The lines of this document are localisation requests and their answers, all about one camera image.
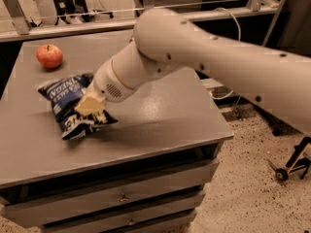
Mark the drawer knob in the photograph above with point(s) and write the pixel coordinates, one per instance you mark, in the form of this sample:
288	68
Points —
131	222
124	199

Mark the blue Kettle chip bag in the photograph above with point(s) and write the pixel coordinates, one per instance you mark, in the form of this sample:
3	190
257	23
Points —
64	95

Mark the lower drawer knob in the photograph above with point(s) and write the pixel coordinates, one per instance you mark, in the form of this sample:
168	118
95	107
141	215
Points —
131	222

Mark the black wheeled cart base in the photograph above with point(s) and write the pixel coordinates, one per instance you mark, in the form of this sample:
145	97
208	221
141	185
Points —
299	161

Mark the red apple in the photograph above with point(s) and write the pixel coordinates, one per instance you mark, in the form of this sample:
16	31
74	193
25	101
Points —
49	56

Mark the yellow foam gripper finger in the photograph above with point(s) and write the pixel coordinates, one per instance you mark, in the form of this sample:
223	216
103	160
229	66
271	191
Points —
91	103

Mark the metal railing frame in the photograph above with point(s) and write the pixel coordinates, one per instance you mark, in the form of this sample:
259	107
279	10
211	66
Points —
20	20

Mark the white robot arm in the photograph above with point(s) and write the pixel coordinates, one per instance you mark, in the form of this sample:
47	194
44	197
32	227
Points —
163	42

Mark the top drawer knob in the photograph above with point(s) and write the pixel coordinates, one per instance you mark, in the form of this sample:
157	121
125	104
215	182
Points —
124	199

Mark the grey drawer cabinet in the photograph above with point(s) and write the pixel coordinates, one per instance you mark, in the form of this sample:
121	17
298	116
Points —
160	153

